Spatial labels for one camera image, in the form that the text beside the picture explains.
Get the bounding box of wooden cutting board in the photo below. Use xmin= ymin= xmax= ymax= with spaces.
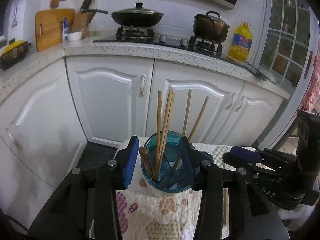
xmin=35 ymin=9 xmax=75 ymax=52

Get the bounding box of wooden knife block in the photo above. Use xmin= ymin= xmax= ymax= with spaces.
xmin=69 ymin=0 xmax=93 ymax=38

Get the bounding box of white small bowl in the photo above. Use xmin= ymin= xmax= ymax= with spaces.
xmin=67 ymin=29 xmax=83 ymax=42

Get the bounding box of dark stock pot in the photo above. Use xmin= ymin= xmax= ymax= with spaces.
xmin=193 ymin=11 xmax=230 ymax=43

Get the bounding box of white gloved right hand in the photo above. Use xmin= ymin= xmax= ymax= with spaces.
xmin=277 ymin=204 xmax=315 ymax=231

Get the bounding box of yellow cooking oil bottle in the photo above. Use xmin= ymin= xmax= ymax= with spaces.
xmin=228 ymin=21 xmax=253 ymax=62

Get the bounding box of black wok with lid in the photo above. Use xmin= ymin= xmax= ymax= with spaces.
xmin=80 ymin=2 xmax=165 ymax=29

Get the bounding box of black gas stove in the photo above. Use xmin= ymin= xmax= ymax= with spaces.
xmin=93 ymin=25 xmax=222 ymax=56

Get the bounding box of floral utensil holder teal rim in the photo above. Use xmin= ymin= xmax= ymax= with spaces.
xmin=139 ymin=130 xmax=214 ymax=198

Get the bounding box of floral quilted table cloth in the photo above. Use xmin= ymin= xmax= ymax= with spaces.
xmin=88 ymin=135 xmax=266 ymax=240

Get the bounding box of yellow lidded casserole pot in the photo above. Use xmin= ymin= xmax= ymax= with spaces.
xmin=1 ymin=38 xmax=31 ymax=70

